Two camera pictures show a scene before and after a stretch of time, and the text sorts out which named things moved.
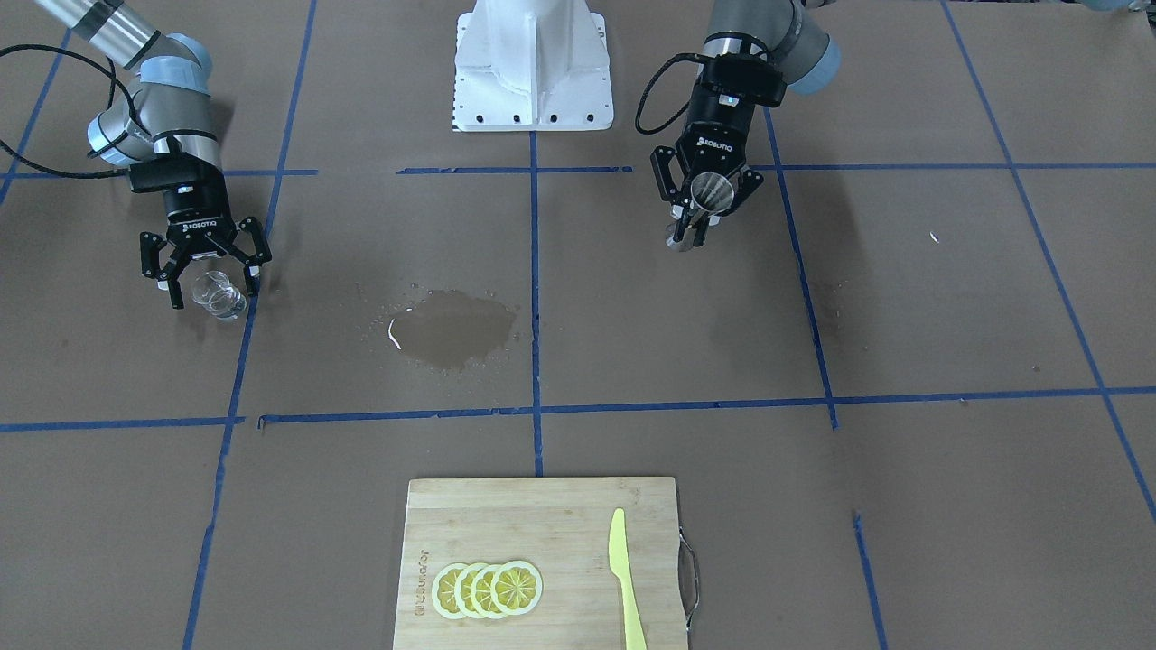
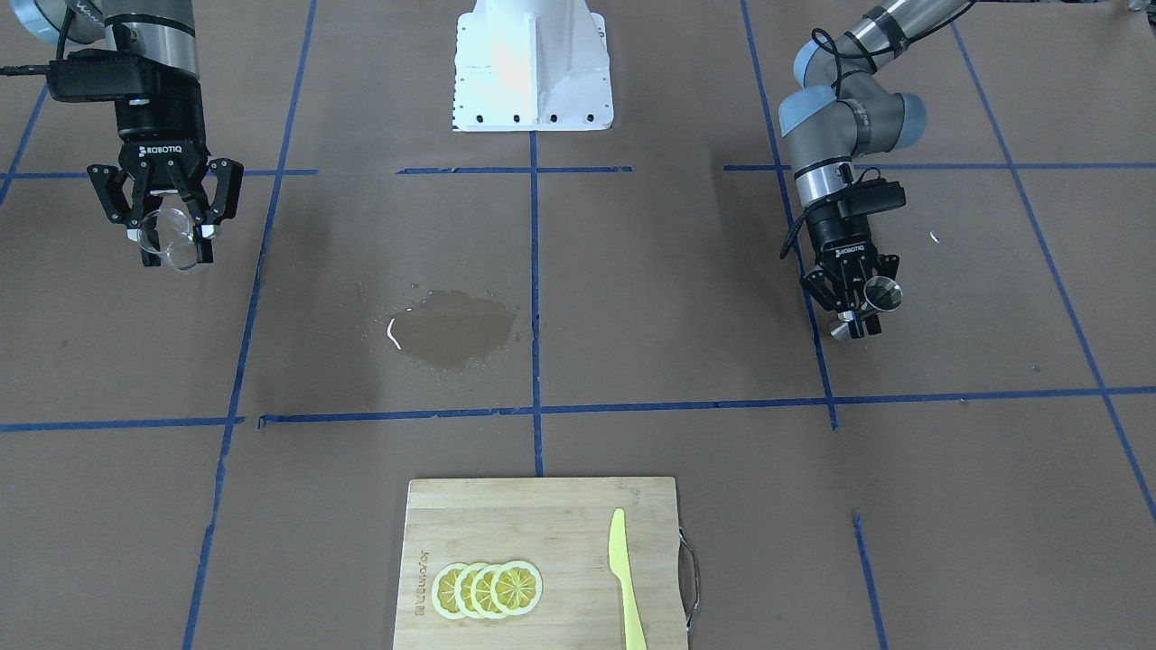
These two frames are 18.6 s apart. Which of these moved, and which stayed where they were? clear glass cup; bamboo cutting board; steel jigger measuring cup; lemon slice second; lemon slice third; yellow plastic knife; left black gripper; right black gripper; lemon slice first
Moved: clear glass cup; left black gripper; right black gripper; steel jigger measuring cup
Stayed: lemon slice third; yellow plastic knife; lemon slice second; bamboo cutting board; lemon slice first
